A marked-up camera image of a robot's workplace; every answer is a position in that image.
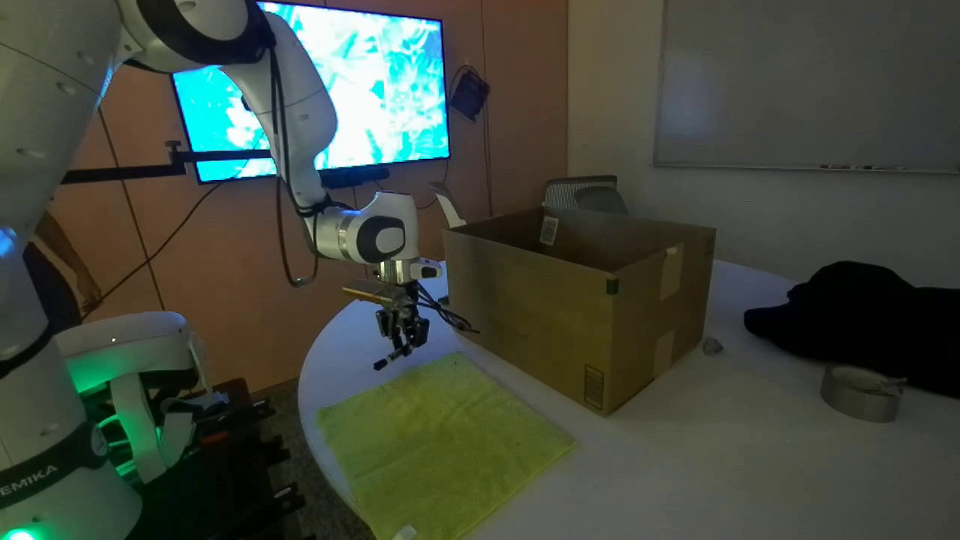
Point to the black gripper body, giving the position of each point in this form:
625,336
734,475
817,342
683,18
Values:
402,303

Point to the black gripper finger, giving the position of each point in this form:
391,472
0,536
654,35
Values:
389,353
415,336

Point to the yellow towel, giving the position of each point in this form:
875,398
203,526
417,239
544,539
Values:
440,455

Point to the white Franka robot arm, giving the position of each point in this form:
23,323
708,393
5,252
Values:
40,421

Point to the open cardboard box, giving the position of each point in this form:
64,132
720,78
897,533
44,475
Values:
542,309

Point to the black equipment cart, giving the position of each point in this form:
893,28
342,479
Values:
219,468

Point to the small grey table object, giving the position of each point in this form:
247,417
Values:
712,347

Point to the black cloth bundle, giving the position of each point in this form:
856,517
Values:
880,318

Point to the wall television screen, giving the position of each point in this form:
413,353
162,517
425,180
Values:
391,90

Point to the black wall device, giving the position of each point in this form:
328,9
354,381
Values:
468,93

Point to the black camera boom pole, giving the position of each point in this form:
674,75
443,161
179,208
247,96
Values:
129,169

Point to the wall whiteboard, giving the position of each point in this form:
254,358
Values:
811,86

